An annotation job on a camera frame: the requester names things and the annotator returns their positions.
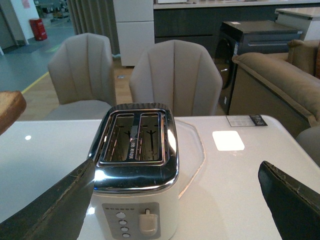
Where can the brown bread slice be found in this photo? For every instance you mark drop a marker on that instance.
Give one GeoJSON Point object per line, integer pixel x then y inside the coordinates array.
{"type": "Point", "coordinates": [12, 105]}

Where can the brown sofa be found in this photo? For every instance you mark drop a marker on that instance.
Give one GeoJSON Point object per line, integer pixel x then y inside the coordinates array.
{"type": "Point", "coordinates": [285, 86]}

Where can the beige right dining chair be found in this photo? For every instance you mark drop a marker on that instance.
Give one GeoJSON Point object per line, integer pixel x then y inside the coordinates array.
{"type": "Point", "coordinates": [179, 74]}

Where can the red bin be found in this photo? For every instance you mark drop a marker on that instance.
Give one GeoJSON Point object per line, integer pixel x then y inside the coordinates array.
{"type": "Point", "coordinates": [38, 29]}

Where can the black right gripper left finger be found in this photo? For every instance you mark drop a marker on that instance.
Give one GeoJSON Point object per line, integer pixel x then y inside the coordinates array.
{"type": "Point", "coordinates": [58, 213]}

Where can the white cabinet column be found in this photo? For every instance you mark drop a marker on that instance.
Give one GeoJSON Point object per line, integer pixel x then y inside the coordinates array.
{"type": "Point", "coordinates": [135, 28]}

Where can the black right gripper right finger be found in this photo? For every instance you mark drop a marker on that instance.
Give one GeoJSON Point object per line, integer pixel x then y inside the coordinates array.
{"type": "Point", "coordinates": [295, 208]}

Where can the white chrome toaster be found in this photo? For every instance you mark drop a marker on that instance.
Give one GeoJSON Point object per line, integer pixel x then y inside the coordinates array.
{"type": "Point", "coordinates": [136, 189]}

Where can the beige dining chair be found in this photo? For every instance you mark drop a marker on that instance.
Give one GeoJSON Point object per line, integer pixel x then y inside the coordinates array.
{"type": "Point", "coordinates": [179, 74]}
{"type": "Point", "coordinates": [82, 73]}

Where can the dark kitchen counter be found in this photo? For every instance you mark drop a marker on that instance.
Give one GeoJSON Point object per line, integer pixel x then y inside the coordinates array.
{"type": "Point", "coordinates": [199, 21]}

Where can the black white label sticker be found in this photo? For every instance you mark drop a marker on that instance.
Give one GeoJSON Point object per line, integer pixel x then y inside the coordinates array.
{"type": "Point", "coordinates": [255, 120]}

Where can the beige left dining chair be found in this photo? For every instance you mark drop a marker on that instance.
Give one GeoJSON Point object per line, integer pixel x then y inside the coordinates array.
{"type": "Point", "coordinates": [82, 73]}

